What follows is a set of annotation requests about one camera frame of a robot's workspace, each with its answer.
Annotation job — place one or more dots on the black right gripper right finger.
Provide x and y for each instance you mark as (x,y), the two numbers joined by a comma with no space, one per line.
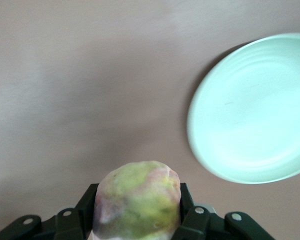
(197,225)

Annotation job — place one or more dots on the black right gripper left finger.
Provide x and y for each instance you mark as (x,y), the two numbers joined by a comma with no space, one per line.
(75,225)

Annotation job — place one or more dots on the pink green yellow fruit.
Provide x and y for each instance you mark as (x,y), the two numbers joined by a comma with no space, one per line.
(137,200)

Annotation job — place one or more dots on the mint green round plate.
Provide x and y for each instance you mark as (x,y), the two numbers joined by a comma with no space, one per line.
(252,112)

